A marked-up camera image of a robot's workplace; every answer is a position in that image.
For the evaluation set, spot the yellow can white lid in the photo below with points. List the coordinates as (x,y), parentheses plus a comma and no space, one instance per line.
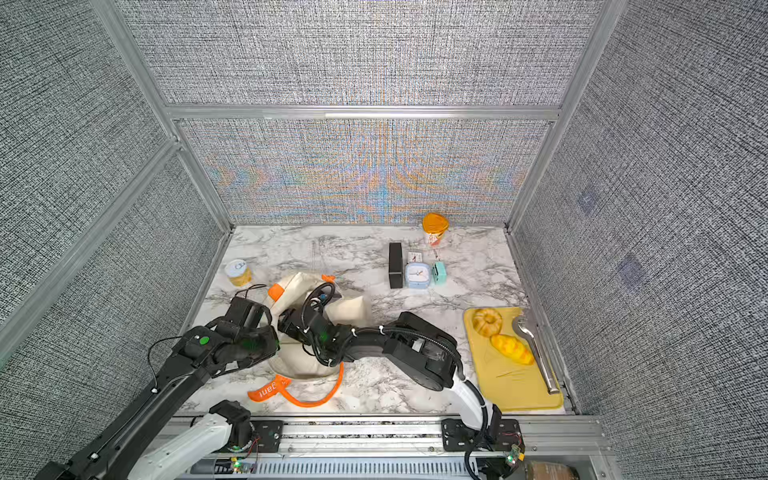
(238,272)

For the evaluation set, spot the toy bundt cake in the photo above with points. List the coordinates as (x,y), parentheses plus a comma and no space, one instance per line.
(487,322)

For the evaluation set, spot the yellow cutting board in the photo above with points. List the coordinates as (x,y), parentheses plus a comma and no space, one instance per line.
(509,385)

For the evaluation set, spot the mint green cube clock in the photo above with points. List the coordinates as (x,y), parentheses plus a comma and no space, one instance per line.
(439,273)

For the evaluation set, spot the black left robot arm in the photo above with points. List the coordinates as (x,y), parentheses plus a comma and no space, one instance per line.
(242,338)

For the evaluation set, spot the orange lid drink cup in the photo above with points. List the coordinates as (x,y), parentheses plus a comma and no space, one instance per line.
(434,226)

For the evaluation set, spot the toy yellow bread loaf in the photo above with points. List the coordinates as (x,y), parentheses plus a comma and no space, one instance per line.
(513,348)

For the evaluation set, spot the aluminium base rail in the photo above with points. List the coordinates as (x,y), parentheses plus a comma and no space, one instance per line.
(336,446)

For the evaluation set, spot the light blue round alarm clock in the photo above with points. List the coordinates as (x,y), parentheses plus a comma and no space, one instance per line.
(417,275)

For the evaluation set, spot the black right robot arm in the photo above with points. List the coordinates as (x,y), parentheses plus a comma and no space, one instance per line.
(423,352)

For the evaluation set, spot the cream canvas bag orange handles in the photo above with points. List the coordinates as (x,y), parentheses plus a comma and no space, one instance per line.
(305,308)

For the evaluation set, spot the metal tongs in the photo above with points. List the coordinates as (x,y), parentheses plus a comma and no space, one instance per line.
(529,332)

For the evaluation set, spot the black rectangular clock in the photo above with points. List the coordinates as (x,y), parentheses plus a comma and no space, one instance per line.
(395,265)

